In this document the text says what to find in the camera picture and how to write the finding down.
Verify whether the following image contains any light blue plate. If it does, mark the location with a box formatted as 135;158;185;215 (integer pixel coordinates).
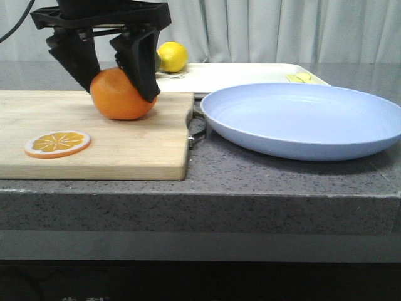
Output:
200;83;400;161

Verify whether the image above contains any black cable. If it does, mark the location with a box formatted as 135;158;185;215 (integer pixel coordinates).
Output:
0;0;36;44

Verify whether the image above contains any metal cutting board handle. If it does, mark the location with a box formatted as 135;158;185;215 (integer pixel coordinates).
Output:
187;107;206;149

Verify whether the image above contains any yellow lemon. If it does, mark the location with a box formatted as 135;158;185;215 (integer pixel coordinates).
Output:
157;41;188;73

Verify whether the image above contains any wooden cutting board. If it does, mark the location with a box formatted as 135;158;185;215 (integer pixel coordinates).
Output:
1;90;194;180

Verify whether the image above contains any white curtain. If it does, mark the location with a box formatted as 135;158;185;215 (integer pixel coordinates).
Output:
0;0;401;65

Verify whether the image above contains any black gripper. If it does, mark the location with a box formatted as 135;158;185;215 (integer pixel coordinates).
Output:
31;1;172;102

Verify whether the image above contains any orange slice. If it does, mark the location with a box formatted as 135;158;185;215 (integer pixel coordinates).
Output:
24;130;91;159

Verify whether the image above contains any orange fruit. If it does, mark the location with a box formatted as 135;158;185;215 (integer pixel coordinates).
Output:
90;68;157;120

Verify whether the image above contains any yellow lemon wedge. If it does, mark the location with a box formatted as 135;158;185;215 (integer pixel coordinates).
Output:
285;73;313;83

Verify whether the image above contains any cream white tray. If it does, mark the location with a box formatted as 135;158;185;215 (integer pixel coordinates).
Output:
156;63;327;97

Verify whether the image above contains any green lime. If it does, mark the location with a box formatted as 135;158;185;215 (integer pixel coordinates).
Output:
155;52;162;72

